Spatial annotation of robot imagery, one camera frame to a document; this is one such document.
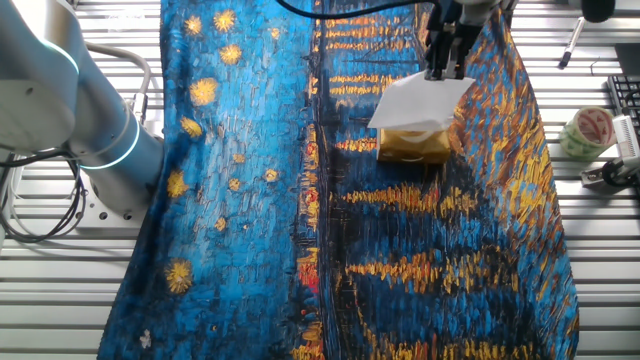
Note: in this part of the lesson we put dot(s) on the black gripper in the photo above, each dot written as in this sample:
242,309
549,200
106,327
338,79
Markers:
450,22

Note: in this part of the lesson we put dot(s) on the white paper napkin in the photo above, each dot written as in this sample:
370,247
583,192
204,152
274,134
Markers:
420,102

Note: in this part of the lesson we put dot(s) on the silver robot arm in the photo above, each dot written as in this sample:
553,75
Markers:
40,75

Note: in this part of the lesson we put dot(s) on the gold tissue pack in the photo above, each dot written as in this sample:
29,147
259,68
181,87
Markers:
415,150

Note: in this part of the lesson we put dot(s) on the silver black pen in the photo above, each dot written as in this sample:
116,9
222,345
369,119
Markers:
571,42

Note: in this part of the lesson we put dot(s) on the clear packing tape roll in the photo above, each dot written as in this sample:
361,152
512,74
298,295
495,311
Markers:
590,132

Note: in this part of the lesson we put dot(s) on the black keyboard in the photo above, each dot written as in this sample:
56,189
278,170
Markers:
625,95

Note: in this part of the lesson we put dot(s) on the dark grey panel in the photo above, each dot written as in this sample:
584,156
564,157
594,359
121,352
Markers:
629,59

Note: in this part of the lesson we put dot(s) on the black and white tool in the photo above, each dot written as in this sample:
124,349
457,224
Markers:
610,177

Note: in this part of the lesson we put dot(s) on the starry night painted tablecloth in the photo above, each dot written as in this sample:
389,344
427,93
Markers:
250,200

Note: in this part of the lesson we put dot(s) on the silver exterior camera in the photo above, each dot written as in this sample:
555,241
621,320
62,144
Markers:
627,140

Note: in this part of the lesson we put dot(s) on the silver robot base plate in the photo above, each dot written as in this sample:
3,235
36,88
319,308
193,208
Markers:
115,220

